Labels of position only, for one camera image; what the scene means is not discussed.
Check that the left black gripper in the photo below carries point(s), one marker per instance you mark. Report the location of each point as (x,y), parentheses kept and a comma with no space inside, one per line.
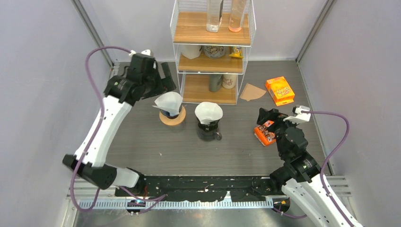
(168,84)

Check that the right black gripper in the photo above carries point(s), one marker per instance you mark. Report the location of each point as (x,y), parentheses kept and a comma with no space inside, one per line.
(273,115)

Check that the blue plastic funnel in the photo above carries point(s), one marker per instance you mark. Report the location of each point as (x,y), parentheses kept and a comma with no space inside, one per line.
(170,115)

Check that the brown tape roll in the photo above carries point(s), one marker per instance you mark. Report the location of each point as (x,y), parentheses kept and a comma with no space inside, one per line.
(173,122)

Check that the white paper coffee filter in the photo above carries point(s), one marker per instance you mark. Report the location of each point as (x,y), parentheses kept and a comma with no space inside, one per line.
(207,112)

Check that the dark green coffee dripper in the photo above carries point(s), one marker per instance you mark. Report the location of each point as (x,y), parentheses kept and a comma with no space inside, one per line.
(212,126)

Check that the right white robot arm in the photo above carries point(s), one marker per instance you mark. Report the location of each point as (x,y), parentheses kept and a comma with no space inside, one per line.
(301,178)

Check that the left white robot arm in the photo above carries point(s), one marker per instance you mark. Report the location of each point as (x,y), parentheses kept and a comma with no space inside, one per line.
(89,159)

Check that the brown paper coffee filter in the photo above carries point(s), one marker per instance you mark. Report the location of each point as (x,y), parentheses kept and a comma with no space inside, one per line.
(251,92)

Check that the grey glass coffee server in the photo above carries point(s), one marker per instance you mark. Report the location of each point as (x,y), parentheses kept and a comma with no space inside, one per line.
(210,135)

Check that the orange snack packet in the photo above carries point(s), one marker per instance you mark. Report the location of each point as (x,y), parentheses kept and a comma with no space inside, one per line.
(263,135)

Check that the orange yellow box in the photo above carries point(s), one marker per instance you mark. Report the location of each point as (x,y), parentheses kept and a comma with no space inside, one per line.
(280,91)

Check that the white jug on shelf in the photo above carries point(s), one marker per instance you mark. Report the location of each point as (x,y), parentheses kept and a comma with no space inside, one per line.
(191,51)

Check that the cartoon printed round tin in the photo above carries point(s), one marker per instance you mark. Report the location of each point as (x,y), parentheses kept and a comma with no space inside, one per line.
(214,52)

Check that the yellow snack packet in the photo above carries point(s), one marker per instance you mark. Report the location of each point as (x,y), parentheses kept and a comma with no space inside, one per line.
(236,52)

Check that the clear glass bottle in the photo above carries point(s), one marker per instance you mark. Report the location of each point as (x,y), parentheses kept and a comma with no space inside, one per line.
(214,15)

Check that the clear pink bottom bottle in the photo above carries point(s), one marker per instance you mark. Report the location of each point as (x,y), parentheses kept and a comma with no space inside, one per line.
(237,15)

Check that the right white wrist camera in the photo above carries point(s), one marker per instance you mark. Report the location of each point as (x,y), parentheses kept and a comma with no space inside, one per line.
(300,115)

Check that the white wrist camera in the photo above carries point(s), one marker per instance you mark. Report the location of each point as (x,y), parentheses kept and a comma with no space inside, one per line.
(300,115)
(148,52)

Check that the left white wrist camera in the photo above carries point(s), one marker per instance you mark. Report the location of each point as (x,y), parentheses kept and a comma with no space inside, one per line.
(148,52)

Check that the white wire wooden shelf rack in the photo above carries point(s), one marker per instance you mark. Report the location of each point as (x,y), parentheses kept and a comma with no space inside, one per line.
(188,26)

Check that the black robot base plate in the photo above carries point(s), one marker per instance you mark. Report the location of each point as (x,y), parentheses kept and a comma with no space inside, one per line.
(209,189)

